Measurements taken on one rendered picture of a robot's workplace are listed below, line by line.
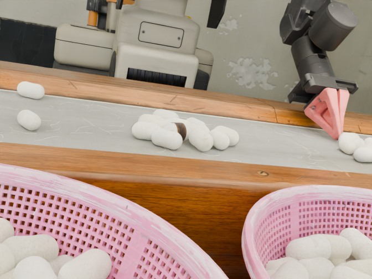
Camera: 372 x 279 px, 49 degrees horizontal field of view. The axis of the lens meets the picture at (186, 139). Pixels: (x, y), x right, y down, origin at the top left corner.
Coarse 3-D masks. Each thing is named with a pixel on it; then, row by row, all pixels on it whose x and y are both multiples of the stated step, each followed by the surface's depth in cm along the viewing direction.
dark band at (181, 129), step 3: (177, 123) 47; (180, 123) 48; (183, 123) 48; (177, 126) 47; (180, 126) 47; (183, 126) 47; (177, 129) 47; (180, 129) 47; (183, 129) 47; (186, 129) 48; (177, 132) 47; (180, 132) 47; (183, 132) 47; (186, 132) 47; (180, 135) 47; (183, 135) 47; (186, 135) 48; (183, 138) 48
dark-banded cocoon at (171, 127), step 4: (168, 124) 47; (172, 124) 47; (184, 124) 48; (164, 128) 47; (168, 128) 47; (172, 128) 47; (176, 128) 47; (188, 128) 48; (188, 132) 48; (188, 136) 48; (184, 140) 48
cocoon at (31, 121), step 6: (18, 114) 42; (24, 114) 41; (30, 114) 41; (36, 114) 42; (18, 120) 42; (24, 120) 41; (30, 120) 41; (36, 120) 41; (24, 126) 41; (30, 126) 41; (36, 126) 41
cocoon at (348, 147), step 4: (344, 140) 59; (348, 140) 59; (340, 144) 60; (344, 144) 58; (348, 144) 58; (352, 144) 58; (340, 148) 60; (344, 148) 58; (348, 148) 58; (352, 148) 58; (344, 152) 59; (348, 152) 58; (352, 152) 58
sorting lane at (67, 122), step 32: (0, 96) 53; (0, 128) 41; (64, 128) 45; (96, 128) 47; (128, 128) 50; (256, 128) 64; (288, 128) 69; (224, 160) 44; (256, 160) 47; (288, 160) 50; (320, 160) 52; (352, 160) 56
